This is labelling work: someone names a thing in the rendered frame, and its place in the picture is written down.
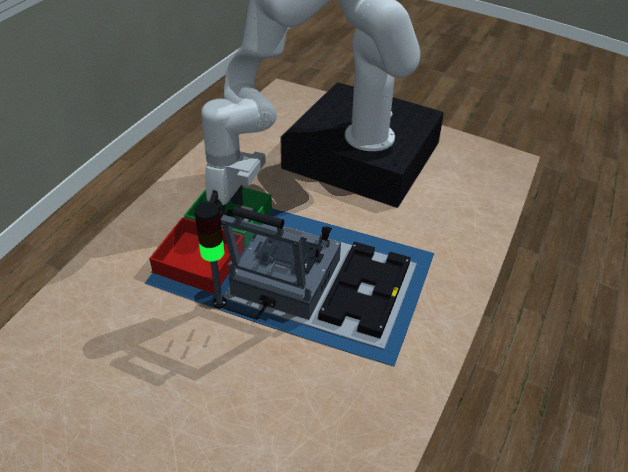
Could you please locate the green circuit board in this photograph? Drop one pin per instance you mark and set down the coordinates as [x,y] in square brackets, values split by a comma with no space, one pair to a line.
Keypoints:
[229,206]

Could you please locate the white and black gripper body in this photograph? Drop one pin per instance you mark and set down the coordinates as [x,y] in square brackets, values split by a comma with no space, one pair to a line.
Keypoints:
[223,180]

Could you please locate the red open-top bin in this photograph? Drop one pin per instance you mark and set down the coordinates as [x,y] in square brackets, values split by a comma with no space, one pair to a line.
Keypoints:
[181,248]

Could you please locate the green bin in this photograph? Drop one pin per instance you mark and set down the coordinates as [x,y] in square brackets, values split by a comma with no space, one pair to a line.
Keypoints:
[251,198]

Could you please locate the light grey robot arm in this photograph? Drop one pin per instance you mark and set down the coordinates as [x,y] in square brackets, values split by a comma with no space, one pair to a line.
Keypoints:
[248,111]

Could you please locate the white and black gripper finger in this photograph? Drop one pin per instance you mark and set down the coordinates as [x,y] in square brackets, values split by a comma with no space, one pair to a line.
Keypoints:
[237,197]
[214,198]

